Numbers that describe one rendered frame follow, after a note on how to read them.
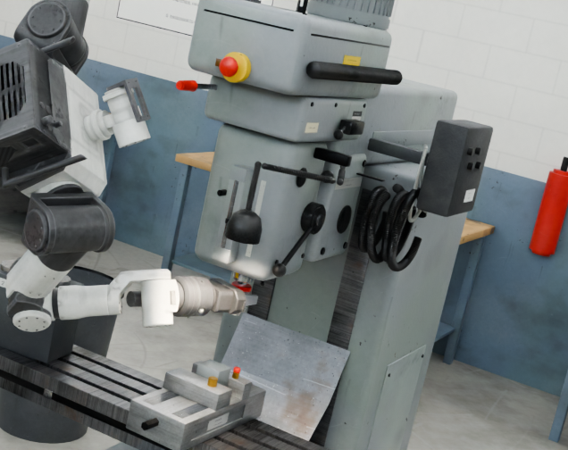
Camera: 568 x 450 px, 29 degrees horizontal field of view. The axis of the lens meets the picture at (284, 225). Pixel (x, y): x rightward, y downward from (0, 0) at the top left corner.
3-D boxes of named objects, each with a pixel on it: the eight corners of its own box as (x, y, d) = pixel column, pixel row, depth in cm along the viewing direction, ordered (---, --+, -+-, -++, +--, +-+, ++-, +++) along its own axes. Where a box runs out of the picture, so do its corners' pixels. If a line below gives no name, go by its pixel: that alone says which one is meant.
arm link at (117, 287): (170, 268, 229) (105, 271, 228) (171, 310, 228) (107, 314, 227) (171, 270, 236) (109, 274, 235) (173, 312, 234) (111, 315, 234)
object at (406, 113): (331, 171, 245) (351, 84, 241) (246, 146, 254) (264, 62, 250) (445, 159, 316) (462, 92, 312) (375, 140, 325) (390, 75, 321)
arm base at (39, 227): (30, 272, 203) (52, 232, 196) (7, 222, 209) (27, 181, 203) (100, 268, 213) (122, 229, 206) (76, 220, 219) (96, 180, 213)
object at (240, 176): (227, 263, 233) (246, 169, 228) (211, 258, 234) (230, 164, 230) (236, 262, 236) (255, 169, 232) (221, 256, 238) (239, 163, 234)
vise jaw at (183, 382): (215, 411, 242) (219, 395, 241) (162, 387, 249) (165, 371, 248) (229, 405, 247) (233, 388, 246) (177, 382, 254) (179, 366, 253)
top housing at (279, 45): (291, 97, 212) (309, 14, 209) (180, 68, 223) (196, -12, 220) (381, 100, 254) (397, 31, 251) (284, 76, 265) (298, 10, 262)
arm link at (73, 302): (110, 327, 231) (19, 333, 230) (111, 286, 237) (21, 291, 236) (104, 303, 222) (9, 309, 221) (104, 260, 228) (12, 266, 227)
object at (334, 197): (314, 265, 249) (340, 155, 243) (225, 235, 259) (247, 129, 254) (347, 255, 266) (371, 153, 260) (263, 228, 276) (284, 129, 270)
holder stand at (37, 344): (46, 364, 267) (61, 287, 263) (-28, 337, 273) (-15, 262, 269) (72, 353, 278) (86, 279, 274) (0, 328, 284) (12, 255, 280)
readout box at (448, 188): (451, 220, 243) (474, 129, 239) (414, 208, 247) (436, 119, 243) (477, 212, 261) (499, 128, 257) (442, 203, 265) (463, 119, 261)
